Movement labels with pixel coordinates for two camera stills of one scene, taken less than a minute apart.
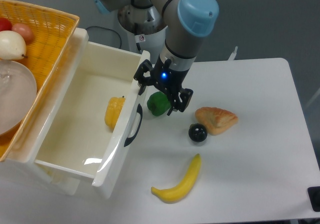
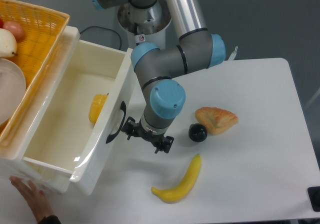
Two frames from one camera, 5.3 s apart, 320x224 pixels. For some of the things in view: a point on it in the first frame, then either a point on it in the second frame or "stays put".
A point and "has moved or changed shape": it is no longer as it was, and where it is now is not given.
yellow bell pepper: x=114 y=107 → x=98 y=102
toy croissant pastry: x=215 y=120 stays put
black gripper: x=169 y=80 → x=163 y=143
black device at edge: x=314 y=192 stays put
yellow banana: x=174 y=194 stays put
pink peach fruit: x=25 y=30 → x=15 y=29
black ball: x=197 y=132 stays put
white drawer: x=72 y=134 has moved or changed shape
